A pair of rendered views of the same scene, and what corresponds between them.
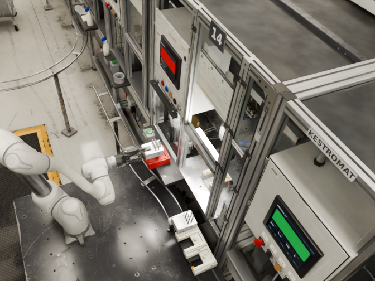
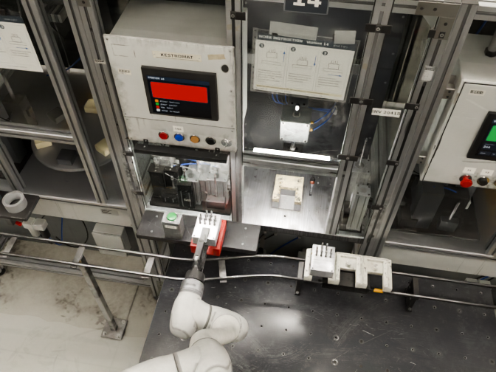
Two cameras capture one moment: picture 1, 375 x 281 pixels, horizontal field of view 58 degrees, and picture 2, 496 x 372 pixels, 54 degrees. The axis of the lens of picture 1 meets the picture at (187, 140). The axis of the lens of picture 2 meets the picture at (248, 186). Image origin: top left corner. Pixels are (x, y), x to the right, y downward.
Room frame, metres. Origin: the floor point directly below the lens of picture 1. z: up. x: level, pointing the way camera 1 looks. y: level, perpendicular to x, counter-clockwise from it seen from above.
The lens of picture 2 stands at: (0.54, 1.00, 2.70)
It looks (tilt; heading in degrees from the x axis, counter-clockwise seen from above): 50 degrees down; 310
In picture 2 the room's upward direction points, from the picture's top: straight up
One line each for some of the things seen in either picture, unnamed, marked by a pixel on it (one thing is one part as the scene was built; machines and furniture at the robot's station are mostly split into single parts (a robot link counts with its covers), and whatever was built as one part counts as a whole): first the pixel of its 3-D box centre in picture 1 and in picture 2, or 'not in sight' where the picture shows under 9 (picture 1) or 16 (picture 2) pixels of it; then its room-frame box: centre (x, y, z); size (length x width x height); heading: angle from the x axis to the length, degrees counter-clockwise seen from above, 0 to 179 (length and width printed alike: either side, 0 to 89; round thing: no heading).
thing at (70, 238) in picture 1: (77, 228); not in sight; (0.97, 0.62, 0.71); 0.22 x 0.18 x 0.06; 31
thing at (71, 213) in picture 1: (72, 213); not in sight; (0.99, 0.64, 0.85); 0.18 x 0.16 x 0.22; 61
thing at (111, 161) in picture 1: (111, 162); (191, 288); (1.28, 0.45, 1.03); 0.09 x 0.06 x 0.09; 31
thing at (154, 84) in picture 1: (163, 96); (180, 150); (1.57, 0.18, 1.37); 0.36 x 0.04 x 0.04; 31
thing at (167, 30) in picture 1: (187, 60); (183, 78); (1.65, 0.06, 1.60); 0.42 x 0.29 x 0.46; 31
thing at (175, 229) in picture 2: (150, 137); (173, 223); (1.59, 0.26, 0.97); 0.08 x 0.08 x 0.12; 31
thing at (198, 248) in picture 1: (191, 243); (346, 272); (0.91, -0.10, 0.84); 0.36 x 0.14 x 0.10; 31
